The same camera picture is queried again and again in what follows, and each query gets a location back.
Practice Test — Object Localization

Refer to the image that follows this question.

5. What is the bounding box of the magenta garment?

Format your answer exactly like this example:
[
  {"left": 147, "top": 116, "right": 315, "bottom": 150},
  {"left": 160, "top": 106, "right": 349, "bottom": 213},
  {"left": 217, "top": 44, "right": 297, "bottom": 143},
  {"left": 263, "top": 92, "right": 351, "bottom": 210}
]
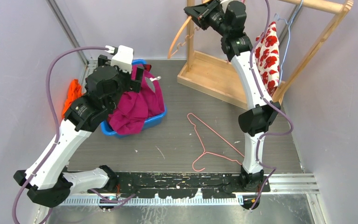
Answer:
[{"left": 108, "top": 64, "right": 165, "bottom": 136}]

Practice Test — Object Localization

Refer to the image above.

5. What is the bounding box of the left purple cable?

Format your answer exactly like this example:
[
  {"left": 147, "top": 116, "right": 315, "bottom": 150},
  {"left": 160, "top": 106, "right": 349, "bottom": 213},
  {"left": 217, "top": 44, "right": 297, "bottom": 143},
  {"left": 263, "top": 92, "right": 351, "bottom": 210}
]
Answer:
[{"left": 11, "top": 46, "right": 137, "bottom": 224}]

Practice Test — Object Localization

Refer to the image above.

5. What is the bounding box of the pink wire hanger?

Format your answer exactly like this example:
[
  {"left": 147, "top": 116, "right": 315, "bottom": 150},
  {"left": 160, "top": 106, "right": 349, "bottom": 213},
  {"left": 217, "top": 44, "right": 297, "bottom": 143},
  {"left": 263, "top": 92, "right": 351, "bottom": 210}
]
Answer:
[{"left": 186, "top": 112, "right": 245, "bottom": 173}]

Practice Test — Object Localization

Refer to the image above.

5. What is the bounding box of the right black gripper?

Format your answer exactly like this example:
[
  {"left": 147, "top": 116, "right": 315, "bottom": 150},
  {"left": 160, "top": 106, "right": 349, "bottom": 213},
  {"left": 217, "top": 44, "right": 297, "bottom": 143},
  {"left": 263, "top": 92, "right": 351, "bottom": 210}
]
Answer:
[{"left": 184, "top": 0, "right": 230, "bottom": 37}]

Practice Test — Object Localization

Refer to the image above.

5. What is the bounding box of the wooden hanger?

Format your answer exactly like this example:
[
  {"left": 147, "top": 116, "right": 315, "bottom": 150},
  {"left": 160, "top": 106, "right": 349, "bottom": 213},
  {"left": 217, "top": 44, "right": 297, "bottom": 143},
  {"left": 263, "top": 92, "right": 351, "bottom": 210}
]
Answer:
[{"left": 167, "top": 16, "right": 200, "bottom": 59}]

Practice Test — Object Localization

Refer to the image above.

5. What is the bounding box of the wooden clothes rack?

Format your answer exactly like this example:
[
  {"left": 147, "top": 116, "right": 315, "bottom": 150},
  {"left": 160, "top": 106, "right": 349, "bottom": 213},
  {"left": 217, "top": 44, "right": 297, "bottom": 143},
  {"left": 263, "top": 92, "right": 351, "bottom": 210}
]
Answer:
[{"left": 177, "top": 0, "right": 354, "bottom": 108}]

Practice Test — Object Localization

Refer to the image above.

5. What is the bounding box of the blue plastic bin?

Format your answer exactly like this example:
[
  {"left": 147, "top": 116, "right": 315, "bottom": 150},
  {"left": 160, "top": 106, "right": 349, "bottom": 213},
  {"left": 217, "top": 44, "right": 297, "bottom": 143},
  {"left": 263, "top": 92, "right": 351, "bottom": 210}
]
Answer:
[{"left": 100, "top": 58, "right": 168, "bottom": 139}]

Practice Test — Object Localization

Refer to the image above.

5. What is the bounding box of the orange cloth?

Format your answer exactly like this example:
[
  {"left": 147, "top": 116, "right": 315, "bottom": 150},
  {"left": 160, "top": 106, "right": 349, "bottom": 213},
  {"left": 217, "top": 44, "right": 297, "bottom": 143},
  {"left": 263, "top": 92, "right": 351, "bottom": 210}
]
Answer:
[{"left": 61, "top": 79, "right": 83, "bottom": 119}]

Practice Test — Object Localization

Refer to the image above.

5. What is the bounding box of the white garment label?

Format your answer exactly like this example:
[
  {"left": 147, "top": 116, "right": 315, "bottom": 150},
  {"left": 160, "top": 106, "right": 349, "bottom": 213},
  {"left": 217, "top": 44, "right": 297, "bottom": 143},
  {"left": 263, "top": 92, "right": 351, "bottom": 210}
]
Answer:
[{"left": 149, "top": 76, "right": 161, "bottom": 82}]

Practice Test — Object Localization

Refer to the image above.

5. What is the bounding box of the floral white red garment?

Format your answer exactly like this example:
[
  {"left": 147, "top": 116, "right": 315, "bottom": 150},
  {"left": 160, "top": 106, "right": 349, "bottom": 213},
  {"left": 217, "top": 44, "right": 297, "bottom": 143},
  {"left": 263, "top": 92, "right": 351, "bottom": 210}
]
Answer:
[{"left": 255, "top": 21, "right": 280, "bottom": 96}]

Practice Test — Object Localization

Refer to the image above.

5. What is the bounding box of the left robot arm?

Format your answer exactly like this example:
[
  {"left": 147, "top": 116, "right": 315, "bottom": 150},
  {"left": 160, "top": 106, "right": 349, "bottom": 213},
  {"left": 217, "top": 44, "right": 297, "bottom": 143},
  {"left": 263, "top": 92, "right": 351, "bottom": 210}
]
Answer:
[{"left": 14, "top": 55, "right": 143, "bottom": 208}]

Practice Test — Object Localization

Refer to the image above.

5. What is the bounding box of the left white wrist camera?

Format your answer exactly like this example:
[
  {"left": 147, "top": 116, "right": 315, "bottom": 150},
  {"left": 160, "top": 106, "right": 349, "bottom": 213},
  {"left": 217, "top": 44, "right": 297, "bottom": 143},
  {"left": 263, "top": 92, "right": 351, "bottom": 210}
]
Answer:
[{"left": 105, "top": 45, "right": 134, "bottom": 74}]

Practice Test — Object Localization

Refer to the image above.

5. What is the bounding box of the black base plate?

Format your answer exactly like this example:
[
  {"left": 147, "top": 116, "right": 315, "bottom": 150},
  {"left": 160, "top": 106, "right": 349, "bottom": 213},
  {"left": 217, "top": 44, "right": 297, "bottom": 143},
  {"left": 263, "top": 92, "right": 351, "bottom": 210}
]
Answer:
[{"left": 91, "top": 172, "right": 270, "bottom": 209}]

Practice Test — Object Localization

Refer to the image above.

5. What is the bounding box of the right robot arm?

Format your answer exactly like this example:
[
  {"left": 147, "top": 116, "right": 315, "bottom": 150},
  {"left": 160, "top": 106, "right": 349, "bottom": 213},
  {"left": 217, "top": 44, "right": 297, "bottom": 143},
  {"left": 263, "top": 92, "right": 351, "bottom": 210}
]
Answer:
[{"left": 184, "top": 0, "right": 281, "bottom": 192}]

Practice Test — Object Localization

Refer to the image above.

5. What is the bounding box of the blue wire hanger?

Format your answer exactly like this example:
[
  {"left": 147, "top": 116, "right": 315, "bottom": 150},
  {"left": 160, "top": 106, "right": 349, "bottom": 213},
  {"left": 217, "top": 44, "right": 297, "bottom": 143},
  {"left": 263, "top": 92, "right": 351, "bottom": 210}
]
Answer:
[{"left": 274, "top": 0, "right": 303, "bottom": 85}]

